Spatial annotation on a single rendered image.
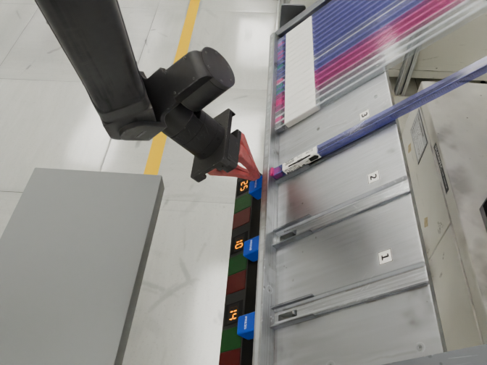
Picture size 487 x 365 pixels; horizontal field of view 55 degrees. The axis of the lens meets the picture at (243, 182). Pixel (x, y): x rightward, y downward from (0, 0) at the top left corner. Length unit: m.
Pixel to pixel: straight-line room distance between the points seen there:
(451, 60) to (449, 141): 1.11
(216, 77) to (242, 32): 1.77
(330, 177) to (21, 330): 0.49
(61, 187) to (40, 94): 1.26
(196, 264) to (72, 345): 0.77
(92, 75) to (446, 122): 0.73
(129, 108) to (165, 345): 0.93
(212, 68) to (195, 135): 0.10
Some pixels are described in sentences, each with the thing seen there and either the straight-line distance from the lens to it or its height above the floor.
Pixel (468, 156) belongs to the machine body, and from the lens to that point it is 0.95.
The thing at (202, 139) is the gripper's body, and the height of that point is 0.81.
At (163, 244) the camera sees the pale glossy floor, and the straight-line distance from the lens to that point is 1.50.
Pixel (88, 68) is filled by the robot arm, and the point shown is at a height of 1.00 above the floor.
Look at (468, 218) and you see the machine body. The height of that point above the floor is 0.62.
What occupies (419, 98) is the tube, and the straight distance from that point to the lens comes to 0.60.
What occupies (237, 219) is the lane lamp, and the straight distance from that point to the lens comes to 0.73.
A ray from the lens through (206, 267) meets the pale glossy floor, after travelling 1.44.
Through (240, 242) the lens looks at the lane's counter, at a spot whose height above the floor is 0.66.
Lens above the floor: 1.25
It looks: 50 degrees down
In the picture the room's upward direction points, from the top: straight up
